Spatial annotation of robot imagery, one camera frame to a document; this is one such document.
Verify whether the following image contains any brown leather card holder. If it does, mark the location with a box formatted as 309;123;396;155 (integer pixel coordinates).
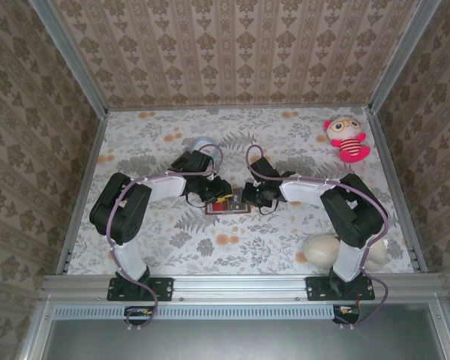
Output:
204;198;254;216

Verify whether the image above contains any square translucent plastic box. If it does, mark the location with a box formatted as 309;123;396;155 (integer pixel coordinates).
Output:
193;136;224;166

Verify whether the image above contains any floral patterned table cover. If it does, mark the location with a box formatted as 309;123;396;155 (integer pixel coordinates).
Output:
65;106;416;277

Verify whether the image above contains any cream plush toy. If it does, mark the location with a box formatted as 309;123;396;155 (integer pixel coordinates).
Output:
295;234;387;273

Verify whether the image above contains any pink striped plush doll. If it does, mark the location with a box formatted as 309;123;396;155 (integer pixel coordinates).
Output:
323;117;372;164

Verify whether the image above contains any grey metal sheet panel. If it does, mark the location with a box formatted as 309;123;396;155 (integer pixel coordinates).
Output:
40;303;447;360

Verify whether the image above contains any short aluminium wall rail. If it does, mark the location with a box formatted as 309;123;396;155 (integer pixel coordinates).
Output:
106;104;372;113

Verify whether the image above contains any long aluminium base rail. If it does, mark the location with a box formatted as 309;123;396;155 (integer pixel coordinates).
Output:
40;273;446;301

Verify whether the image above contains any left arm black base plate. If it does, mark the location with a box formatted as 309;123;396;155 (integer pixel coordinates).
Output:
106;276;174;302

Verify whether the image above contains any grey slotted cable duct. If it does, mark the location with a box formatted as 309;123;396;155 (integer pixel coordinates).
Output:
54;304;337;320

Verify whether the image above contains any left aluminium side rail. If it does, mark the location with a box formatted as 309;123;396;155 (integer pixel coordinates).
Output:
55;112;110;275

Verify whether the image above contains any aluminium side rail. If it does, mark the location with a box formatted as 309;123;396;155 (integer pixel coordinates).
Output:
370;110;428;273
55;112;110;275

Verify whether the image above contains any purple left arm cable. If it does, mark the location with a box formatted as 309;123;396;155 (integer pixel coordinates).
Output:
106;143;226;333

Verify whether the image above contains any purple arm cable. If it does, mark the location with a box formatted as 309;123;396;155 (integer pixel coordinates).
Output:
245;144;390;331
106;143;226;333

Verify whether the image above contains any right aluminium side rail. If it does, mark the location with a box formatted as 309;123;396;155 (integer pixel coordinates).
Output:
370;110;428;273

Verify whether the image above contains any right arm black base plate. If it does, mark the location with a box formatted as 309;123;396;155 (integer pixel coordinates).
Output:
305;276;376;302

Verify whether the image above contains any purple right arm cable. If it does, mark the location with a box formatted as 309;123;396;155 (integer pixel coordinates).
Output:
245;144;390;331

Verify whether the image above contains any left aluminium corner post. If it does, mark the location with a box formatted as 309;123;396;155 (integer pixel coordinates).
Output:
28;0;110;116

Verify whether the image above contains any aluminium corner post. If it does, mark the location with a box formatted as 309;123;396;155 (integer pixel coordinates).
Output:
28;0;110;116
369;0;446;113

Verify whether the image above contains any right aluminium corner post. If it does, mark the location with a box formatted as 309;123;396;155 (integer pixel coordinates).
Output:
369;0;446;113

